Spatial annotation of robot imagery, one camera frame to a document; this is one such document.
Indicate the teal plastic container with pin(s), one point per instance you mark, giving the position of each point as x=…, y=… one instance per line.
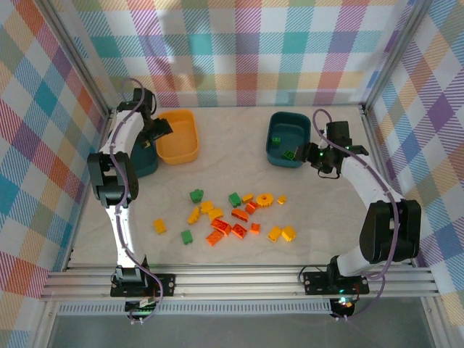
x=145, y=165
x=286, y=130

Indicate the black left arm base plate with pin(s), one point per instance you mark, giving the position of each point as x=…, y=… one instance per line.
x=166, y=284

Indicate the short aluminium frame leg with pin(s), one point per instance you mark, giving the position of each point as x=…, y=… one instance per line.
x=435, y=326
x=43, y=326

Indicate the plaid fabric backdrop panel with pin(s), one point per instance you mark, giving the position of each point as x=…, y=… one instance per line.
x=235, y=54
x=435, y=145
x=29, y=145

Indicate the small yellow lego brick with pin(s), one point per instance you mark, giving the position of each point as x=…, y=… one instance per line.
x=281, y=199

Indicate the small orange lego brick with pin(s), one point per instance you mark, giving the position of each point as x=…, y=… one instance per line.
x=255, y=228

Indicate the orange curved lego brick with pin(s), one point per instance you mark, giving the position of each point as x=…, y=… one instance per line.
x=240, y=214

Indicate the long yellow lego brick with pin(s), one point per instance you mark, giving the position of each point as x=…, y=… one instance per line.
x=193, y=215

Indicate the aluminium frame post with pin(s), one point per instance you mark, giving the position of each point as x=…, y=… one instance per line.
x=79, y=54
x=393, y=54

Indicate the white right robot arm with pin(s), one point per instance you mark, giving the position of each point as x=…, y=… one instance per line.
x=366, y=181

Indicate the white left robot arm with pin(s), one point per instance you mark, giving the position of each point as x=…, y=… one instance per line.
x=125, y=232

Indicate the aluminium table side rail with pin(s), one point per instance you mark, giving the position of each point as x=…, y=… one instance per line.
x=376, y=145
x=77, y=232

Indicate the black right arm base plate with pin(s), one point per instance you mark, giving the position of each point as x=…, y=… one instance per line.
x=315, y=282

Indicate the yellow plastic container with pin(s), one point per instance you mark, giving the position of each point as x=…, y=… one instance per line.
x=181, y=145

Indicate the wide aluminium frame rail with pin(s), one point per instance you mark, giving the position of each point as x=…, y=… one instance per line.
x=235, y=282

